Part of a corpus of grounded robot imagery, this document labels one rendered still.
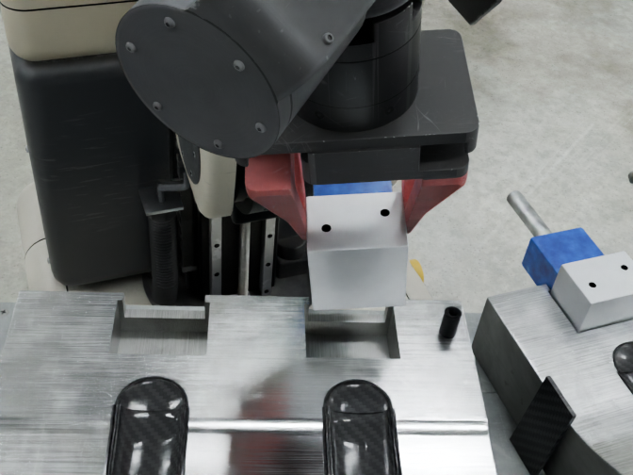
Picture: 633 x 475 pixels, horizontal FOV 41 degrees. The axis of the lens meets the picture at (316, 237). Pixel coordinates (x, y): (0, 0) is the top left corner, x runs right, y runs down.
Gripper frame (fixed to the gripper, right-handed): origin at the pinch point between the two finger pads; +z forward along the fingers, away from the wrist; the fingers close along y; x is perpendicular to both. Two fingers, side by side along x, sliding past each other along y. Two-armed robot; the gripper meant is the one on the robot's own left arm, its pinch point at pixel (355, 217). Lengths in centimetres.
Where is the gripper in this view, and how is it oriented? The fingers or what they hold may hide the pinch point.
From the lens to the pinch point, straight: 43.7
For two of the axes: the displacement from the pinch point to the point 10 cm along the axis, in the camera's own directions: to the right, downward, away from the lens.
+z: 0.6, 6.0, 8.0
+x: -0.3, -8.0, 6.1
